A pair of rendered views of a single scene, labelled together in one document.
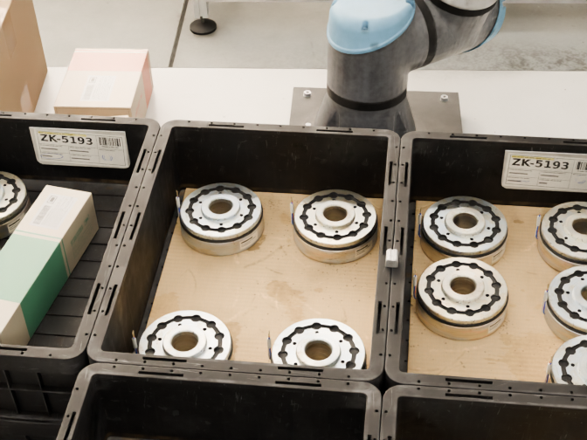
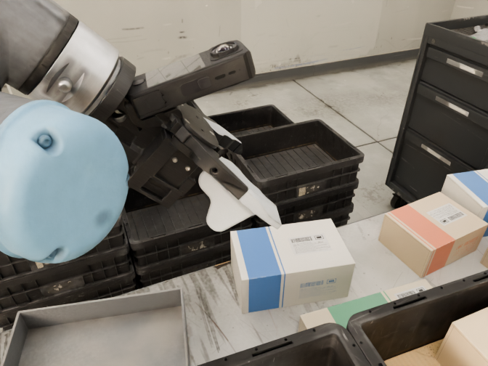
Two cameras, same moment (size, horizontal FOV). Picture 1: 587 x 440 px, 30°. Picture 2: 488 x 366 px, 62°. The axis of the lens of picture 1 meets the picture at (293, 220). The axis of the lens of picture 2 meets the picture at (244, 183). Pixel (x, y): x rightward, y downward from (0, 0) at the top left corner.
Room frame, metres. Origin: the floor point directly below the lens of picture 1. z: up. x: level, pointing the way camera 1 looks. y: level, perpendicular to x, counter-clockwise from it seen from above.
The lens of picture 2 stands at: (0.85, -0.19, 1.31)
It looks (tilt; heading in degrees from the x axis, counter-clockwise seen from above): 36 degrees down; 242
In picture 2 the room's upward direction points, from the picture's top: straight up
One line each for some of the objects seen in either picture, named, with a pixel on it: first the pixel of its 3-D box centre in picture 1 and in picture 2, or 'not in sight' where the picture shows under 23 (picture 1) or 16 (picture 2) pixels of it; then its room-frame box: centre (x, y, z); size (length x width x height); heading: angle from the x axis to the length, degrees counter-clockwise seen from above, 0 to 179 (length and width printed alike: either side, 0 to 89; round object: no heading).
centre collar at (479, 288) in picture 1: (462, 286); not in sight; (0.86, -0.19, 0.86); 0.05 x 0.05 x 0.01
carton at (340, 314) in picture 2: not in sight; (372, 322); (0.48, -0.45, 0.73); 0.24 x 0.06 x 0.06; 171
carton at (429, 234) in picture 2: not in sight; (430, 232); (0.22, -0.55, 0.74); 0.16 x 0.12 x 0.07; 0
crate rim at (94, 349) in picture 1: (258, 240); not in sight; (0.89, 0.04, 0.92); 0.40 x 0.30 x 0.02; 172
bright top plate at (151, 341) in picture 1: (184, 345); not in sight; (0.79, 0.12, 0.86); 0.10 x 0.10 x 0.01
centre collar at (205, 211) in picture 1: (220, 207); not in sight; (1.01, 0.09, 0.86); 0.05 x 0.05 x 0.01
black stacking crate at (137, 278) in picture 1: (261, 272); not in sight; (0.89, 0.04, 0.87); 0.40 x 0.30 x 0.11; 172
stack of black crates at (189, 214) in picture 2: not in sight; (186, 237); (0.54, -1.20, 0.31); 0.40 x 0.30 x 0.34; 175
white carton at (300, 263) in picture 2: not in sight; (288, 263); (0.54, -0.61, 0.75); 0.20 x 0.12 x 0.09; 163
